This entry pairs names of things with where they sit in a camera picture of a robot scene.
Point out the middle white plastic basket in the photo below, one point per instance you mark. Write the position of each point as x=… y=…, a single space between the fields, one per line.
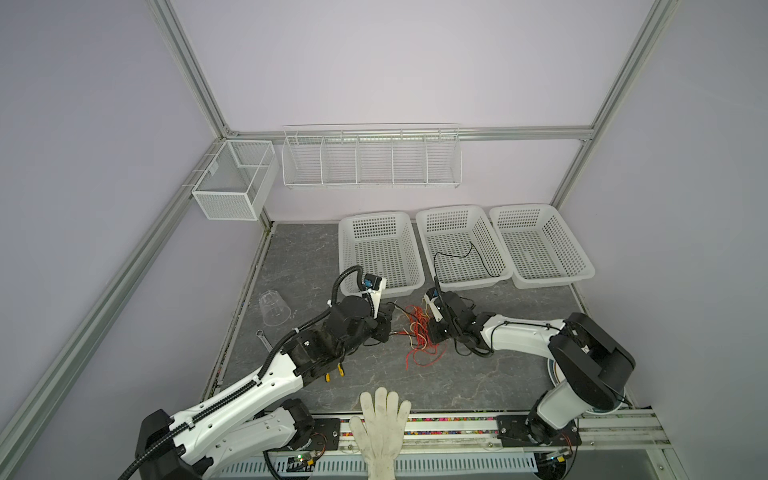
x=462 y=248

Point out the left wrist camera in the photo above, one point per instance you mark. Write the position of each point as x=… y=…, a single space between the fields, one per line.
x=373 y=289

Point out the white wire wall shelf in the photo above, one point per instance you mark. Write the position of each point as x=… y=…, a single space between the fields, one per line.
x=372 y=155

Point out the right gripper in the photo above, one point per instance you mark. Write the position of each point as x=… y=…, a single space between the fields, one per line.
x=435 y=335

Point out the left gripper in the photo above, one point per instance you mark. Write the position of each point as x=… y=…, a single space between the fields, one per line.
x=382 y=321

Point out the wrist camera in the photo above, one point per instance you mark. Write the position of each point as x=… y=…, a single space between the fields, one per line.
x=430 y=300
x=373 y=289

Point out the left white plastic basket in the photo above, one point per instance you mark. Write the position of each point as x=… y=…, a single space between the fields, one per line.
x=384 y=244

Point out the yellow black pliers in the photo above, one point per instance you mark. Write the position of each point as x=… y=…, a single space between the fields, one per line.
x=333 y=372

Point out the right white plastic basket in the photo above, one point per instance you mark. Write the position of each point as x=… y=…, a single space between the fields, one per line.
x=543 y=249

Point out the plate with green red rim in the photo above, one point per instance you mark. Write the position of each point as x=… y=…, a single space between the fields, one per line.
x=556 y=376

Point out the white knitted glove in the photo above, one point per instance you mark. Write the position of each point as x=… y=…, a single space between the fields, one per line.
x=379 y=433

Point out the silver wrench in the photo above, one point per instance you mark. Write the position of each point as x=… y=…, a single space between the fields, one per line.
x=263 y=338

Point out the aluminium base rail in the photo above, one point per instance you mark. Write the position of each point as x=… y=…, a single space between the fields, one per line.
x=624 y=444

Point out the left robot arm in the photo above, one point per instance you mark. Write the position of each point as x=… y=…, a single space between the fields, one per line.
x=260 y=412

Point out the white mesh wall box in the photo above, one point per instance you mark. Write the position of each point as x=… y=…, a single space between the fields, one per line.
x=237 y=181

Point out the white plastic basket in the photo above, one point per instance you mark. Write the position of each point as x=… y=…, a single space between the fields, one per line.
x=462 y=248
x=384 y=244
x=543 y=249

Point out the clear plastic cup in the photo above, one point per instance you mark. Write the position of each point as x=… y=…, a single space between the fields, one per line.
x=274 y=309

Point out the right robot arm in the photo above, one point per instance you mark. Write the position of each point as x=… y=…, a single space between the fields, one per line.
x=594 y=368

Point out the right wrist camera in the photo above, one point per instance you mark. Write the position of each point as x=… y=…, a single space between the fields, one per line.
x=430 y=300

